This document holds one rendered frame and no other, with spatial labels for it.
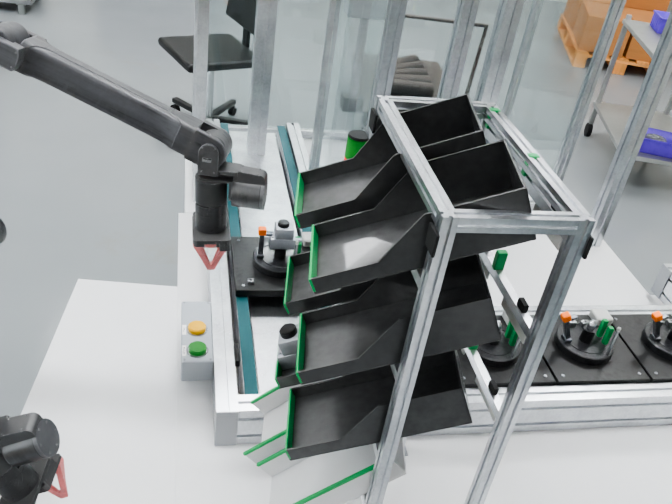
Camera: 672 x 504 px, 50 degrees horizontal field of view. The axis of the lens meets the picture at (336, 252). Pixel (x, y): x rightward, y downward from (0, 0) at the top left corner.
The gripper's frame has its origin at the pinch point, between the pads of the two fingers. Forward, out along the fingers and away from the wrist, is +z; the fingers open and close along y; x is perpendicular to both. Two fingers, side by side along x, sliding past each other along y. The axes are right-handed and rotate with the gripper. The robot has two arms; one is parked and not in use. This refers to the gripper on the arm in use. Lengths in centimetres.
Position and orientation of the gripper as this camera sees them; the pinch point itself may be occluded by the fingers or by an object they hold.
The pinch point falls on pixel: (210, 265)
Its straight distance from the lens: 139.9
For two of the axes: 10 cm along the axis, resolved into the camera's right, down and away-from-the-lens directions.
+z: -1.0, 8.2, 5.6
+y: -1.7, -5.7, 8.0
